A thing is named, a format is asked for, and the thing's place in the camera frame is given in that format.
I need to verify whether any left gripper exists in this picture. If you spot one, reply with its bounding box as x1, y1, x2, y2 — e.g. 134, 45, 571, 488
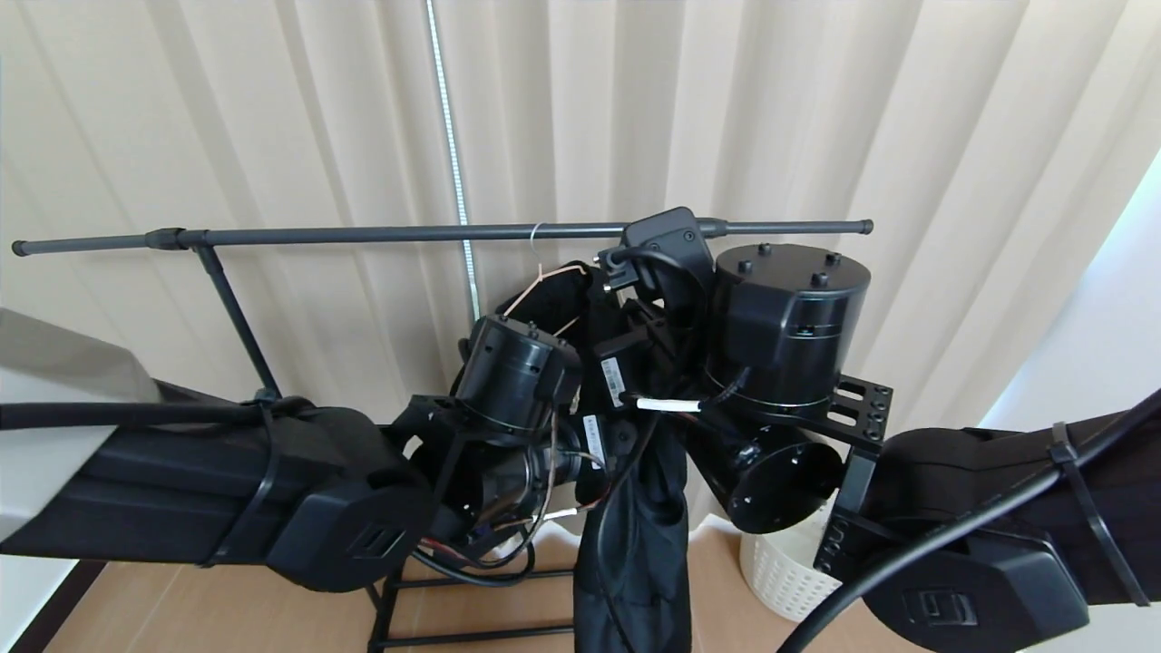
479, 413, 638, 529

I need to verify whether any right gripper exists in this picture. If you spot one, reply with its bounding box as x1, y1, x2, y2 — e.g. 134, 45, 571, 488
594, 326, 844, 536

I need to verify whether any black garment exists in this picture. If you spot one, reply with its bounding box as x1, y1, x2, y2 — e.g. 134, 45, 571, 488
573, 399, 692, 653

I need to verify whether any white laundry basket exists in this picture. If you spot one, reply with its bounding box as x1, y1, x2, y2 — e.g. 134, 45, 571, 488
739, 494, 849, 623

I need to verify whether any black clothes rack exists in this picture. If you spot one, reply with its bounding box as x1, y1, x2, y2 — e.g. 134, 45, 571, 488
13, 218, 874, 653

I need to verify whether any beige curtain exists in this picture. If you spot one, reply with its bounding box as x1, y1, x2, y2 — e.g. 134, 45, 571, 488
0, 0, 1161, 581

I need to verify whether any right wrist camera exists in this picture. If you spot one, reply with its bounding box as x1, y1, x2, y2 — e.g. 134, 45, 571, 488
597, 207, 717, 305

